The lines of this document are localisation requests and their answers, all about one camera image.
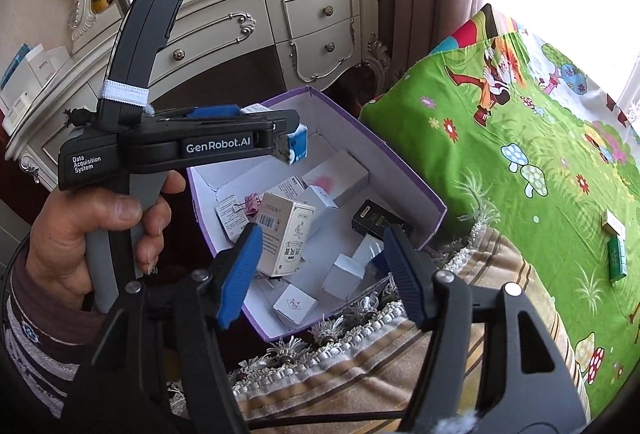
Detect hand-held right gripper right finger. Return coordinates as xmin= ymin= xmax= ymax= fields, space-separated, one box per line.
xmin=383 ymin=224 xmax=588 ymax=434

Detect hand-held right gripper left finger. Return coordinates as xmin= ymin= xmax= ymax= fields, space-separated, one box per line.
xmin=65 ymin=223 xmax=264 ymax=434

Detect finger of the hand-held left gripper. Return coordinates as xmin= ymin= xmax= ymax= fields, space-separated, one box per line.
xmin=187 ymin=105 xmax=242 ymax=121
xmin=245 ymin=110 xmax=301 ymax=159

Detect white box with red diamond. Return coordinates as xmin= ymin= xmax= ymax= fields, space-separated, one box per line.
xmin=273 ymin=285 xmax=319 ymax=327

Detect purple cardboard storage box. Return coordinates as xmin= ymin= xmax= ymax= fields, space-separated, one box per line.
xmin=186 ymin=86 xmax=447 ymax=342

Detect beige medicine box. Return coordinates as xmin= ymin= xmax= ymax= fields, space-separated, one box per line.
xmin=255 ymin=192 xmax=317 ymax=278

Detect white box with black text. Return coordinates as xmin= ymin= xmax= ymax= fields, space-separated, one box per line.
xmin=215 ymin=195 xmax=251 ymax=242

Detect white box with pink blotch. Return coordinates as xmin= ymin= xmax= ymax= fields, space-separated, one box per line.
xmin=301 ymin=151 xmax=371 ymax=207

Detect person's left forearm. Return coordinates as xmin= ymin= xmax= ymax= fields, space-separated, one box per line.
xmin=0 ymin=234 xmax=128 ymax=434

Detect person's left hand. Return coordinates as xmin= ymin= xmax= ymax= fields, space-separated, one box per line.
xmin=25 ymin=171 xmax=187 ymax=309

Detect white elastic band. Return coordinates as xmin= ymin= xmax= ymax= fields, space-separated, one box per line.
xmin=98 ymin=82 xmax=151 ymax=107

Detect cream ornate dressing table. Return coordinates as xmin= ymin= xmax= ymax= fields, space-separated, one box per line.
xmin=0 ymin=0 xmax=396 ymax=195

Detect striped plush blanket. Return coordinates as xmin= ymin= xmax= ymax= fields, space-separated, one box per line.
xmin=165 ymin=221 xmax=593 ymax=434

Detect white carton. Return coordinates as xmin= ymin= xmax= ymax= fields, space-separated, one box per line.
xmin=0 ymin=81 xmax=43 ymax=135
xmin=27 ymin=44 xmax=70 ymax=84

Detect green cartoon printed cloth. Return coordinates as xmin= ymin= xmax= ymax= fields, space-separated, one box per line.
xmin=359 ymin=4 xmax=640 ymax=417

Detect small green box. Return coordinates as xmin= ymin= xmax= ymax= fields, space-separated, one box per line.
xmin=606 ymin=235 xmax=629 ymax=283

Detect cream and gold small box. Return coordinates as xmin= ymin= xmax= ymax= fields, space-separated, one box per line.
xmin=601 ymin=209 xmax=627 ymax=235

